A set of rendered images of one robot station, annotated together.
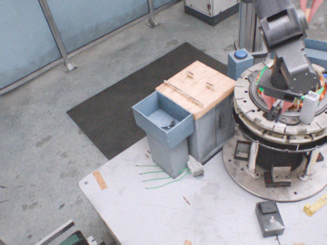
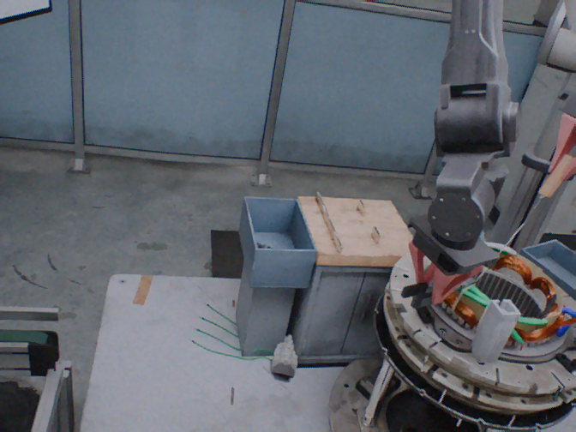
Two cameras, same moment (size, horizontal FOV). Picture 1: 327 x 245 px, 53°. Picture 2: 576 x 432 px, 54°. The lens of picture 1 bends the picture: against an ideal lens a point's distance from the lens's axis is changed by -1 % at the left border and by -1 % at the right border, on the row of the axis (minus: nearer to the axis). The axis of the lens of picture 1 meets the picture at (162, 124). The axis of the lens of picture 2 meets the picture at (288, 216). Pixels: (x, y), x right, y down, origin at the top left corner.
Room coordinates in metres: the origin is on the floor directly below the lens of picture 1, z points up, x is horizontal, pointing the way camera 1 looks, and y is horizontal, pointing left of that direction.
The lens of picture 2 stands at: (-0.07, -0.27, 1.63)
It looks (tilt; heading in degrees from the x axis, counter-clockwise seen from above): 32 degrees down; 17
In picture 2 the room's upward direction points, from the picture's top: 11 degrees clockwise
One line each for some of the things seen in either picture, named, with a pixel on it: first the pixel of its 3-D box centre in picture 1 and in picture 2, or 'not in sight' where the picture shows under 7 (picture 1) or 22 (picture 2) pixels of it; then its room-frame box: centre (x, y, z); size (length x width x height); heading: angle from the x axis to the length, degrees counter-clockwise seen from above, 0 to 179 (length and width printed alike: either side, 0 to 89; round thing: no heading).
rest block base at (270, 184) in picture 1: (277, 179); not in sight; (0.58, -0.35, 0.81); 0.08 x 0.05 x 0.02; 79
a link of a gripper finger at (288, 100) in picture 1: (280, 97); (441, 269); (0.57, -0.29, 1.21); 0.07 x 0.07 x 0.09; 52
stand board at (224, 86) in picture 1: (196, 88); (357, 230); (0.84, -0.13, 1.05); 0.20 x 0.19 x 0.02; 124
